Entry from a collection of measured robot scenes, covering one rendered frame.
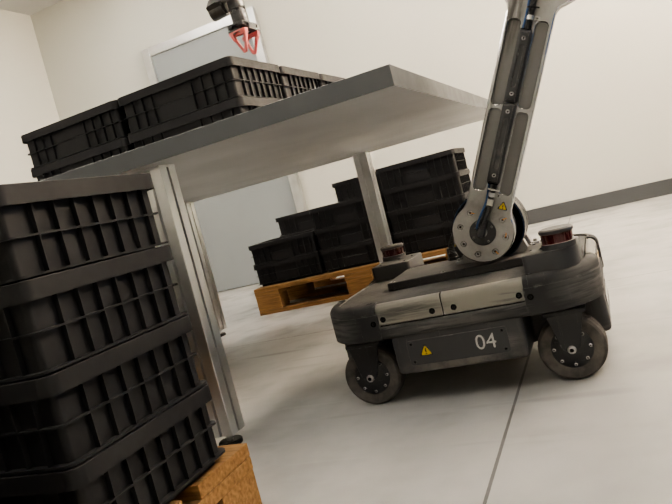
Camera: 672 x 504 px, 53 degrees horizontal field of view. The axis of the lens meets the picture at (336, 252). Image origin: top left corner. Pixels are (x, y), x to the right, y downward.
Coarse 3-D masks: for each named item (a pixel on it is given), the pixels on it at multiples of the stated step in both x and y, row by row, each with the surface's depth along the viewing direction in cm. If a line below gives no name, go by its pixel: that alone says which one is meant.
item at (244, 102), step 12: (204, 108) 182; (216, 108) 180; (228, 108) 179; (240, 108) 179; (252, 108) 185; (180, 120) 185; (192, 120) 184; (204, 120) 184; (216, 120) 182; (144, 132) 191; (156, 132) 189; (168, 132) 189; (180, 132) 187; (132, 144) 196; (144, 144) 193
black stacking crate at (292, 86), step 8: (280, 80) 206; (288, 80) 209; (296, 80) 215; (304, 80) 220; (312, 80) 225; (280, 88) 206; (288, 88) 208; (296, 88) 212; (304, 88) 217; (312, 88) 225; (288, 96) 207
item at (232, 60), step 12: (216, 60) 178; (228, 60) 177; (240, 60) 182; (252, 60) 188; (192, 72) 181; (204, 72) 180; (276, 72) 204; (156, 84) 186; (168, 84) 185; (132, 96) 190; (144, 96) 189
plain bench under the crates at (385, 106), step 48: (336, 96) 125; (384, 96) 131; (432, 96) 151; (192, 144) 137; (240, 144) 148; (288, 144) 174; (336, 144) 210; (384, 144) 266; (192, 192) 258; (192, 240) 153; (384, 240) 283; (192, 288) 149; (192, 336) 151
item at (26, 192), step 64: (0, 192) 74; (64, 192) 83; (128, 192) 95; (0, 256) 75; (64, 256) 82; (128, 256) 91; (0, 320) 77; (64, 320) 79; (128, 320) 90; (0, 384) 78; (64, 384) 77; (128, 384) 88; (192, 384) 99; (0, 448) 79; (64, 448) 77; (128, 448) 84; (192, 448) 97
